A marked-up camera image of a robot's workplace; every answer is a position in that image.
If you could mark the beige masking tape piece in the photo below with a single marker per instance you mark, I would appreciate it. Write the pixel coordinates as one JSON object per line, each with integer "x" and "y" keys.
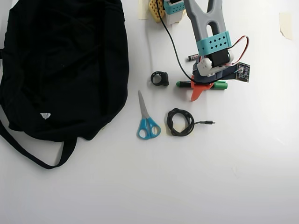
{"x": 286, "y": 25}
{"x": 142, "y": 11}

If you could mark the black fabric bag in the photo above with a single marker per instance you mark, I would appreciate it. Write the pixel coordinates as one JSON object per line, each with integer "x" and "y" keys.
{"x": 58, "y": 70}

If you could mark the grey and teal robot arm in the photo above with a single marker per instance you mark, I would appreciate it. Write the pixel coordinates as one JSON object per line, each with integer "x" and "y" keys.
{"x": 198, "y": 18}

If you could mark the black AA battery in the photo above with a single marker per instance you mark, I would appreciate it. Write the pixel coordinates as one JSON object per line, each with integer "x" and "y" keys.
{"x": 192, "y": 57}

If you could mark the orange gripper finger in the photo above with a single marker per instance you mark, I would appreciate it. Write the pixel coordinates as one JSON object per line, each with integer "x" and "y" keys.
{"x": 198, "y": 91}

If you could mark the yellow perforated block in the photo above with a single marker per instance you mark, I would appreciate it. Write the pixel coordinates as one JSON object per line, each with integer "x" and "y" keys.
{"x": 153, "y": 11}

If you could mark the teal and white robot base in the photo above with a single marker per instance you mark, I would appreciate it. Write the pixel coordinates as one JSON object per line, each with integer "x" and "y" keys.
{"x": 175, "y": 9}

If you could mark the green and black marker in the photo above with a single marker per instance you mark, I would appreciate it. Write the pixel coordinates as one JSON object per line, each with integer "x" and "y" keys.
{"x": 183, "y": 84}

